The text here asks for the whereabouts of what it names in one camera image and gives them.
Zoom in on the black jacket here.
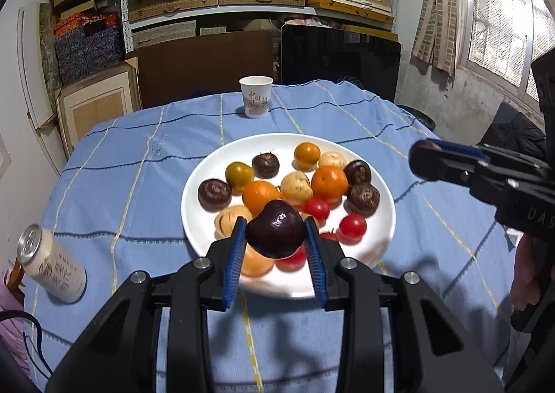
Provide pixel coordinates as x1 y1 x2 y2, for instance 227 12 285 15
479 102 547 151

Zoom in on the wooden chair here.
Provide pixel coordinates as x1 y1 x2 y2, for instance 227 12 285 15
6 256 24 290

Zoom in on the cardboard box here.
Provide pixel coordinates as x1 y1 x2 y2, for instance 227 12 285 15
55 58 140 157

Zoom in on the blue striped tablecloth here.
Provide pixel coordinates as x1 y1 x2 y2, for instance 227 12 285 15
24 80 521 393

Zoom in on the yellow orange persimmon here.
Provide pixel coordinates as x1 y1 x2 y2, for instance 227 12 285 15
294 142 322 170

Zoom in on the black round stool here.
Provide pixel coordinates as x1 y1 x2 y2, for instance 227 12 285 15
396 104 435 131

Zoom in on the person's right hand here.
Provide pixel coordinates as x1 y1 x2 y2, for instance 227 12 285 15
509 233 540 312

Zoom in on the stack of blue patterned boxes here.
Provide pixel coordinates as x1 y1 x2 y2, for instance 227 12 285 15
53 11 126 86

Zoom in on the brown board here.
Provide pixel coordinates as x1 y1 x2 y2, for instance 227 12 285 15
126 31 275 110

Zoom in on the large orange with stem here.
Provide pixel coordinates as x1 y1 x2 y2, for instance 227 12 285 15
242 180 282 217

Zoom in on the white round plate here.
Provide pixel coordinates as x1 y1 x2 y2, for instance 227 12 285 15
181 133 396 299

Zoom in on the hanging woven mat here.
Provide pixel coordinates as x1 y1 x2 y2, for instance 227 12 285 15
412 0 460 73

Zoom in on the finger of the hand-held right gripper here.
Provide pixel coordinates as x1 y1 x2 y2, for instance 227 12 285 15
411 151 478 192
427 139 490 164

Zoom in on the dark cloth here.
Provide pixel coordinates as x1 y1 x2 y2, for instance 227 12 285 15
531 52 555 136

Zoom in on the window with white frame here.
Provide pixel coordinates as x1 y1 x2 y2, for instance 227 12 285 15
0 133 11 177

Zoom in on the greenish yellow orange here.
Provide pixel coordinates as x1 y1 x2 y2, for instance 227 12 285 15
225 161 256 193

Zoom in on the green patterned board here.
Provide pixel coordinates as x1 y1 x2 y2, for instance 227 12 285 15
38 3 63 92

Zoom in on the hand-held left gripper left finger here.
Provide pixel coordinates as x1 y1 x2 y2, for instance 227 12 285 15
45 216 249 393

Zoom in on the pink garment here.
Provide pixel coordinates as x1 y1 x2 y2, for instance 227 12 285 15
0 263 31 376

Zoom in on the pale cream fruit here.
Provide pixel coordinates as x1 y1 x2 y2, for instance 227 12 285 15
318 151 349 170

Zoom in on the black flat screen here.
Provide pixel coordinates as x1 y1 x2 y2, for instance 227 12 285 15
281 24 402 103

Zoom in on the white leaning board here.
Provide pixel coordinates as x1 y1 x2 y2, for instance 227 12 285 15
16 7 66 177

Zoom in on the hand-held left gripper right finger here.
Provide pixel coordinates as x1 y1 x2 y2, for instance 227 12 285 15
304 216 506 393

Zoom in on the pale striped fruit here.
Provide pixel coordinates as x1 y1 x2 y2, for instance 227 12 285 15
214 205 253 240

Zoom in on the white paper cup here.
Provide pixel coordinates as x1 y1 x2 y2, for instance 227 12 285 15
239 76 273 120

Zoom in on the window with wire mesh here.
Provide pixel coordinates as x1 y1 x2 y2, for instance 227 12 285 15
460 0 555 103

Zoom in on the round orange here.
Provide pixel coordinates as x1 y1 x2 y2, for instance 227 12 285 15
311 165 349 205

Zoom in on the dark purple plum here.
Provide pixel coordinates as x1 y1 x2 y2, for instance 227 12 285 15
246 199 305 259

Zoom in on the pale peach fruit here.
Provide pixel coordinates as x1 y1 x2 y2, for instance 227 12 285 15
280 171 314 206

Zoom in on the pale orange apple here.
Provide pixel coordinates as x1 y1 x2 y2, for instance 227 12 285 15
240 242 275 278

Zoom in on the white drink can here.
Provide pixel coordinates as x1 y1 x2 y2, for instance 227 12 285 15
16 223 87 304

